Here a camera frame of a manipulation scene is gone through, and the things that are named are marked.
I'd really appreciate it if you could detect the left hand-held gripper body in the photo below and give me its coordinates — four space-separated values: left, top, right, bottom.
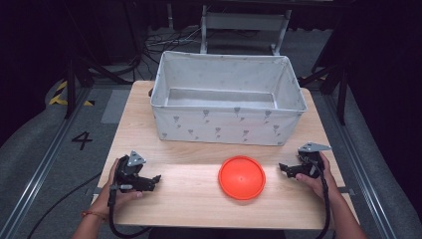
113 150 157 193

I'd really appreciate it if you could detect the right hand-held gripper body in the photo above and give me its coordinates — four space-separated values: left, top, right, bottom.
291 141 333 179

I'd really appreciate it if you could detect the orange round plastic plate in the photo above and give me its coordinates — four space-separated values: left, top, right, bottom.
217 155 267 201

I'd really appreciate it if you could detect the white patterned fabric storage box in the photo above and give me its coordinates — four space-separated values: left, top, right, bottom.
147 50 309 147

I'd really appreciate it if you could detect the person's right hand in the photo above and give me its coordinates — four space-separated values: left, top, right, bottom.
295 151 341 202

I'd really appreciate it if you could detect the person's left hand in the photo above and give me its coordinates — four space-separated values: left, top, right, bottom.
95 157 144 217

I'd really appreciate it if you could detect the black metal stand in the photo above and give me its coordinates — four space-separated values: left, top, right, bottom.
63 0 134 120
298 19 351 126

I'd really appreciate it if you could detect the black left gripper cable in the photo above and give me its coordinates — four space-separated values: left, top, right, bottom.
106 186 152 239

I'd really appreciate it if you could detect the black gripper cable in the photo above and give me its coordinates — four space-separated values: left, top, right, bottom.
307 157 333 239
106 186 152 239

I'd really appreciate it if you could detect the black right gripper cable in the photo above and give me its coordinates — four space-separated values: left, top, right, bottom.
307 157 333 239

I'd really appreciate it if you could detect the grey metal floor rail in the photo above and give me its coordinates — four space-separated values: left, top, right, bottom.
0 87 93 239
322 91 399 239

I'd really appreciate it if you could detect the orange wrist bracelet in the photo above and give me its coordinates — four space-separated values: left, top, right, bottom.
81 210 107 222

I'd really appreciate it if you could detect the thin black floor cable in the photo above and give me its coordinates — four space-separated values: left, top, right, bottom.
26 171 104 239

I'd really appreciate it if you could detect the bundle of floor cables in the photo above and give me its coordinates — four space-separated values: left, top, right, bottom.
141 25 204 69

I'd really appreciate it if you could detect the grey metal frame stand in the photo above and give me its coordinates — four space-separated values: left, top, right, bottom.
199 4 294 57

